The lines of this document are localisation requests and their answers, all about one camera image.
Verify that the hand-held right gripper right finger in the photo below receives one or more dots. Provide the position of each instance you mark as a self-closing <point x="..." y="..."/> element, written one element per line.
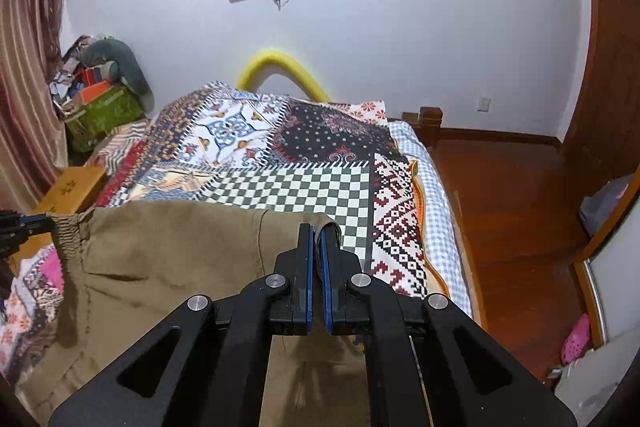
<point x="326" y="287"/>

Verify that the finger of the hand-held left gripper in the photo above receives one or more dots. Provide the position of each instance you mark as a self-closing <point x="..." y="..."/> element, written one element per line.
<point x="36" y="220"/>

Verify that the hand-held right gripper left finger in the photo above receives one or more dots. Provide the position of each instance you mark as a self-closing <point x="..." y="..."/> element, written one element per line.
<point x="311" y="287"/>

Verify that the khaki pants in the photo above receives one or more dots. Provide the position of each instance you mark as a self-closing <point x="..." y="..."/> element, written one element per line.
<point x="175" y="247"/>

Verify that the brown cardboard box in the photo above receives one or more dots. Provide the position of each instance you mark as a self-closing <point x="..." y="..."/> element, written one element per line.
<point x="70" y="189"/>

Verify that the patchwork printed blanket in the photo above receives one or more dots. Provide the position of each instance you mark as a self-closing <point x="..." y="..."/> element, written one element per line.
<point x="300" y="187"/>

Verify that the striped brown curtain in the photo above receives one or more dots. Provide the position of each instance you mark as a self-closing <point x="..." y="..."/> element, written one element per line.
<point x="25" y="82"/>

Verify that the orange box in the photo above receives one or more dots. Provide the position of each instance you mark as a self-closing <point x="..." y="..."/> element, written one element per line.
<point x="95" y="91"/>

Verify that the blue checkered bed sheet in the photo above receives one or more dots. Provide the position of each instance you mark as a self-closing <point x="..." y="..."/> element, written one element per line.
<point x="440" y="187"/>

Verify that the wooden baseboard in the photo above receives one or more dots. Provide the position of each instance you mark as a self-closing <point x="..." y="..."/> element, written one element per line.
<point x="500" y="138"/>

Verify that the yellow foam tube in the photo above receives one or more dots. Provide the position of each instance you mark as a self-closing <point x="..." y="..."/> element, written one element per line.
<point x="265" y="59"/>

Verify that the pink slipper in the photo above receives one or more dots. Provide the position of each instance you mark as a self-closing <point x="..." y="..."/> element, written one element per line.
<point x="576" y="341"/>

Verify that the white plastic object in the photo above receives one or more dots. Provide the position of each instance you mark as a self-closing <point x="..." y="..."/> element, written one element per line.
<point x="595" y="377"/>

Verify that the grey bag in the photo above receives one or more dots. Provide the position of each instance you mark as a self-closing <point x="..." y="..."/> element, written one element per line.
<point x="605" y="207"/>

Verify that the brown wooden door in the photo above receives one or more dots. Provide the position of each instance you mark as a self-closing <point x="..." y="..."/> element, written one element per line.
<point x="610" y="82"/>

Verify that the wooden bed post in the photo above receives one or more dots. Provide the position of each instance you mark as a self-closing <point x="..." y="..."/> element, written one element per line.
<point x="425" y="117"/>

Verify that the white wall socket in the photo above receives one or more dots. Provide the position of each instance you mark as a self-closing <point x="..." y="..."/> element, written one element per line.
<point x="484" y="104"/>

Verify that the white panel with wooden frame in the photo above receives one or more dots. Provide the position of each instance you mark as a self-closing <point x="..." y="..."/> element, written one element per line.
<point x="620" y="287"/>

